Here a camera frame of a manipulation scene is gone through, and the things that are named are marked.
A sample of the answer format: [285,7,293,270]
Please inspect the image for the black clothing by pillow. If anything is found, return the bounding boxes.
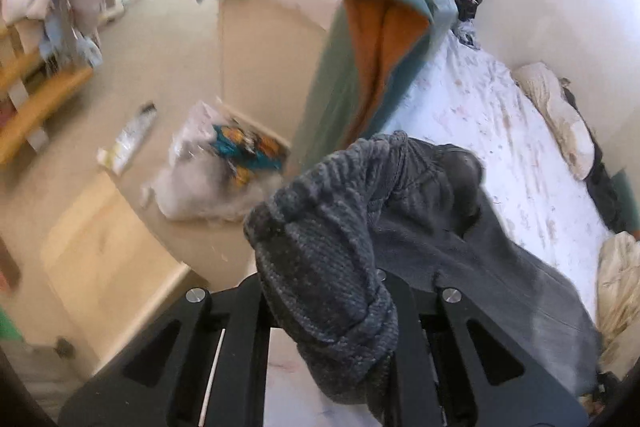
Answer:
[560,78,632,233]

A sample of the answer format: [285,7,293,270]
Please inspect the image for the plastic bag on floor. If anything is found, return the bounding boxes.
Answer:
[140,101,283,221]

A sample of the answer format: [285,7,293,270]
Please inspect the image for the wooden shelf unit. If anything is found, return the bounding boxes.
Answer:
[1,25,93,166]

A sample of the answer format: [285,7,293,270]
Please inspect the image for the dark grey pants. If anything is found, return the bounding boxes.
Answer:
[244,132,601,417]

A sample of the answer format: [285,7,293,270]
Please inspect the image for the teal orange bed headboard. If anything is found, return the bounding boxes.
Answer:
[286,0,458,176]

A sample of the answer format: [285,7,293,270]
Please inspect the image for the beige cabinet beside bed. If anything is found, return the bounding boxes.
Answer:
[217,0,341,145]

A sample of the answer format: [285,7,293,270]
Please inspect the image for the cream pillow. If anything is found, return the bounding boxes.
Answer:
[511,62,596,181]

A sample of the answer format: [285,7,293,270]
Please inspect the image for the cream crumpled duvet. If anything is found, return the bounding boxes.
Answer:
[597,232,640,379]

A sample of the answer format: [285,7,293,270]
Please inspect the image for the floral white bed sheet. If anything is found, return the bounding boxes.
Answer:
[383,37,610,324]

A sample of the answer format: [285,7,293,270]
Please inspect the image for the packet on floor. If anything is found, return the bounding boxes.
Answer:
[96,102,157,176]

